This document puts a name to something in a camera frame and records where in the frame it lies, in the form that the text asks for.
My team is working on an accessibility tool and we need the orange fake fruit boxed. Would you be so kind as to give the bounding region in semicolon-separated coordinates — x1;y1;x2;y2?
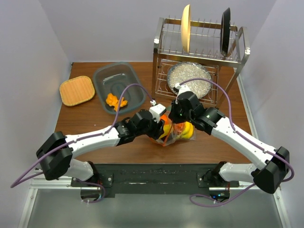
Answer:
160;114;171;126

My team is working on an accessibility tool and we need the clear zip top bag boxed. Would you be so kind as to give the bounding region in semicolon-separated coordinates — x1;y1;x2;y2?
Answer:
150;111;195;146

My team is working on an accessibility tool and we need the orange fake food piece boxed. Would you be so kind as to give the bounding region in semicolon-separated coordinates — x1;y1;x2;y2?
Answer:
105;93;128;111

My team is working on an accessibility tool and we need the yellow fake corn cob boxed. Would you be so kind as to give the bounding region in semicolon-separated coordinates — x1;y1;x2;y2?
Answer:
158;123;173;142

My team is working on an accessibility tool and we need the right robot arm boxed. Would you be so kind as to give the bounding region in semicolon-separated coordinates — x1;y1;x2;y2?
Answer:
169;89;290;194

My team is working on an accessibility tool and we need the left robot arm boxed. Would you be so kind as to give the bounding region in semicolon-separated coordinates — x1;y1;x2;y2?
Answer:
36;105;166;186

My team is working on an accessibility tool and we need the green yellow fake fruit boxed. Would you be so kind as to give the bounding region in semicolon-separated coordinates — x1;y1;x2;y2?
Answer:
180;122;194;139

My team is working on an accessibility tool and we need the clear plastic container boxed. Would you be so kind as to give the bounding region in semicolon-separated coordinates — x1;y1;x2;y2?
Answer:
93;62;146;114

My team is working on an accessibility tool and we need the steel dish rack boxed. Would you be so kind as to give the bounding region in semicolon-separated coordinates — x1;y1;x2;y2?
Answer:
152;18;250;97

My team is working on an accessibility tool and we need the woven bamboo coaster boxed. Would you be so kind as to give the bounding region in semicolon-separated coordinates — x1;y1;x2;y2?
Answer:
59;76;95;106

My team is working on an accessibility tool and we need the beige wooden plate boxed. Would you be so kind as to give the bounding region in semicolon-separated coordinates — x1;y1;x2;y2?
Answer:
180;4;191;53

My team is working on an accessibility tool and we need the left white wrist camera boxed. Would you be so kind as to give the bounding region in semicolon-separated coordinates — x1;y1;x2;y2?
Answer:
149;100;166;122

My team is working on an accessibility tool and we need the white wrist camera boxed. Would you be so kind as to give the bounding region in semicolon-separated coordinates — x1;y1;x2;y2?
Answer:
149;100;166;122
174;83;190;96

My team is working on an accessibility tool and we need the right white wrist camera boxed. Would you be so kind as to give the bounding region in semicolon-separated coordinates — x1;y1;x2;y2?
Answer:
174;83;190;96

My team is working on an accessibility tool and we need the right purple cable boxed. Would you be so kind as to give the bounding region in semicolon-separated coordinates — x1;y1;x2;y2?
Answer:
180;78;295;207

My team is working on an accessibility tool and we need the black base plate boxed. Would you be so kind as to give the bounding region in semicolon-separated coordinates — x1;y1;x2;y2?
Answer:
71;163;240;199

